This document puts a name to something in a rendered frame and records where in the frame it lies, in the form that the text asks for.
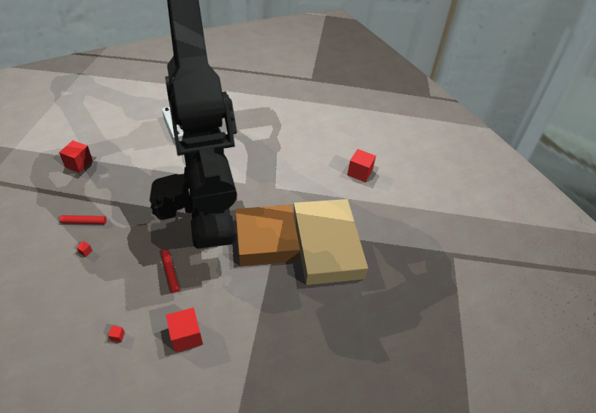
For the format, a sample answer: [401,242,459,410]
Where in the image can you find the brown square block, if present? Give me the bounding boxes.
[235,205,300,266]

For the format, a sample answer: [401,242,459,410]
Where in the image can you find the red cylinder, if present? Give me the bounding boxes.
[161,250,179,293]
[60,215,106,224]

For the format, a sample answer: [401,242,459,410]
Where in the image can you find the red cube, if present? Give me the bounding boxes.
[77,241,93,257]
[108,326,125,342]
[347,149,376,182]
[59,140,93,173]
[166,308,203,353]

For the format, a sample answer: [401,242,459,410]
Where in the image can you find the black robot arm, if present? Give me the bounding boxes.
[150,0,237,220]

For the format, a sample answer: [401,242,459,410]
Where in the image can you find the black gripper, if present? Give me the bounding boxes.
[191,207,236,249]

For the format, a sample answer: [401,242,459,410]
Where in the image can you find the tan flat board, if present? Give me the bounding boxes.
[293,199,368,285]

